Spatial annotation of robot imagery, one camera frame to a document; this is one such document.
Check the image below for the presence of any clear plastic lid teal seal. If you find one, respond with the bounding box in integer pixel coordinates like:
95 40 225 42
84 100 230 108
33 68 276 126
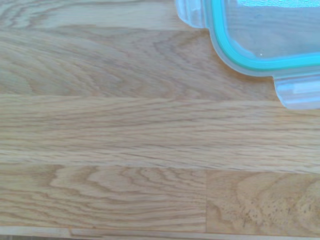
174 0 320 111

